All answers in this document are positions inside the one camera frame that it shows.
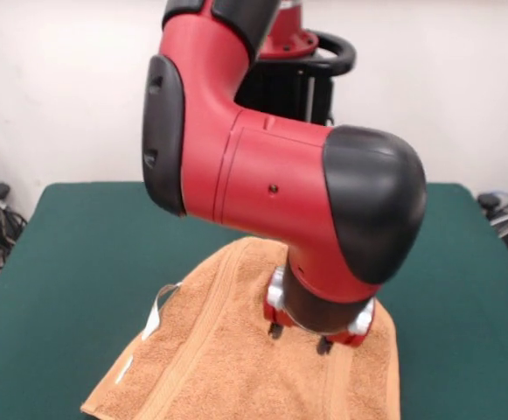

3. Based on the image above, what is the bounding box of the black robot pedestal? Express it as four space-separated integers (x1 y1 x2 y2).
235 26 358 128

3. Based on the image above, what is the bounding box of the white round object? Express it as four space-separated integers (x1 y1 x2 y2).
489 208 508 240

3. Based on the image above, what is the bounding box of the tan terry towel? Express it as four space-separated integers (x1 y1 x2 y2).
80 237 401 420

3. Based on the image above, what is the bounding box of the dark green table cloth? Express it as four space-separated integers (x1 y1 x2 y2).
0 182 508 420

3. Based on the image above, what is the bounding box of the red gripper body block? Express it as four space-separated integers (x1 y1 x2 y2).
261 265 377 349

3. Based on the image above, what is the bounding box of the small black power adapter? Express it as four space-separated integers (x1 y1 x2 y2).
477 192 503 210

